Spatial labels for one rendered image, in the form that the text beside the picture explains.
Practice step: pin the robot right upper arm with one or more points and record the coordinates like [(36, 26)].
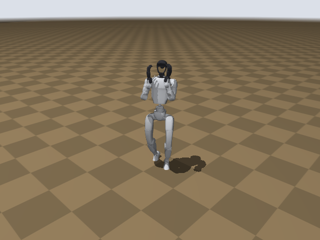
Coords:
[(144, 97)]

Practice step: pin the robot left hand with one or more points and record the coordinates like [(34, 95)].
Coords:
[(168, 73)]

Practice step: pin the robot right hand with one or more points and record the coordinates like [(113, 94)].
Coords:
[(149, 74)]

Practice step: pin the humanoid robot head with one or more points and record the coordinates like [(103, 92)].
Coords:
[(161, 64)]

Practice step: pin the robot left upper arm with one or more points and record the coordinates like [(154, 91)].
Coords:
[(174, 85)]

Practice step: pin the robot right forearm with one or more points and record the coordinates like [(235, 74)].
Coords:
[(147, 88)]

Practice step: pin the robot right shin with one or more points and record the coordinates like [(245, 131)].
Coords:
[(153, 148)]

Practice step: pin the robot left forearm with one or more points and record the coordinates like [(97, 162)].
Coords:
[(169, 88)]

